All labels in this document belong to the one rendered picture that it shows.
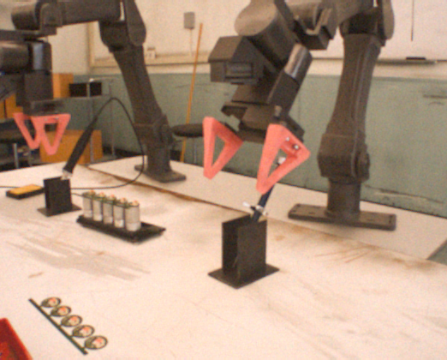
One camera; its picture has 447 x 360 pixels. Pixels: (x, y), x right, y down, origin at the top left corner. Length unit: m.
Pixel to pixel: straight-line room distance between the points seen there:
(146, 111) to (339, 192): 0.53
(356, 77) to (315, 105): 2.70
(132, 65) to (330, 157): 0.52
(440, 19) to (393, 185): 1.17
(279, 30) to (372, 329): 0.36
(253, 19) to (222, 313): 0.35
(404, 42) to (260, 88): 2.65
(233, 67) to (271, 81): 0.06
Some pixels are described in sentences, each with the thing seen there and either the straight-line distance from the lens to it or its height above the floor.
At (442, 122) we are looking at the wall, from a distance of 3.11.
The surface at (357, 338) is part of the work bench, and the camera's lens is 0.50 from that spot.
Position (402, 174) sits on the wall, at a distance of 3.25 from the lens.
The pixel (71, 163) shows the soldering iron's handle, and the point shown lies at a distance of 0.92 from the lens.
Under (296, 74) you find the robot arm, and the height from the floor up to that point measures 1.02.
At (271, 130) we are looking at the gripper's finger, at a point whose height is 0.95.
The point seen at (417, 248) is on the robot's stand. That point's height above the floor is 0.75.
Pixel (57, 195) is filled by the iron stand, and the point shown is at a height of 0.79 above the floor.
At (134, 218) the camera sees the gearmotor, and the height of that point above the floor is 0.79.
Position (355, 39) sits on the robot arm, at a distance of 0.85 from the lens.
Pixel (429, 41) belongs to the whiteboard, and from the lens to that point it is 3.12.
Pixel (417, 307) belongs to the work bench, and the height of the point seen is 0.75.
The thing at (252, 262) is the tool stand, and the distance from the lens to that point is 0.60.
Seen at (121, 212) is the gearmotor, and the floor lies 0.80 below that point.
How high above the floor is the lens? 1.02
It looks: 14 degrees down
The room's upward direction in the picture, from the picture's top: straight up
